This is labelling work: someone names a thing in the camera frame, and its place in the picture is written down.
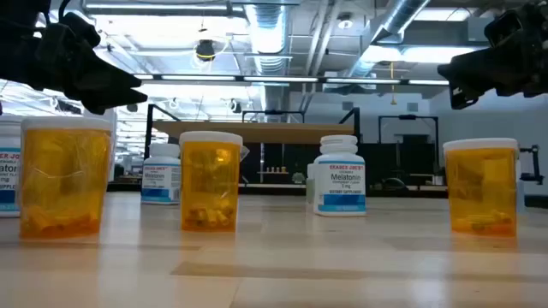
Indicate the black background frame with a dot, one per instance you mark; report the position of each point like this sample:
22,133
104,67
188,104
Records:
406,116

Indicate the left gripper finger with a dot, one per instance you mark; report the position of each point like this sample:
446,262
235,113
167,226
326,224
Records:
115,102
98,77

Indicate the black ceiling camera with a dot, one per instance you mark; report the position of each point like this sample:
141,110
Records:
205,49

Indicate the silver ventilation duct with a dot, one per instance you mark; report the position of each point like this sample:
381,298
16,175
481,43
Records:
398,17
269,34

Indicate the orange pill bottle white cap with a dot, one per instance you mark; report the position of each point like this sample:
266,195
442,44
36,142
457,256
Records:
210,184
481,192
64,179

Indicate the small background plant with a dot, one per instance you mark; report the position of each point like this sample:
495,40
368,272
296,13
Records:
299,177

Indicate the black bar with light strips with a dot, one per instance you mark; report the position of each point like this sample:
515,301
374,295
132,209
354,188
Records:
278,79

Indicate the white melatonin bottle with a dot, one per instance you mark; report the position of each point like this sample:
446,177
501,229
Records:
161,179
8,171
340,184

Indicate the wooden shelf black legs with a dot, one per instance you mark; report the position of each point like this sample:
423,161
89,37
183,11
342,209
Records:
265,132

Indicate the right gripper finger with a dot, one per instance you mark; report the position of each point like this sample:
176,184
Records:
464,96
471,68

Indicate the black aluminium table frame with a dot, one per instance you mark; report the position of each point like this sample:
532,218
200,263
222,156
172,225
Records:
274,191

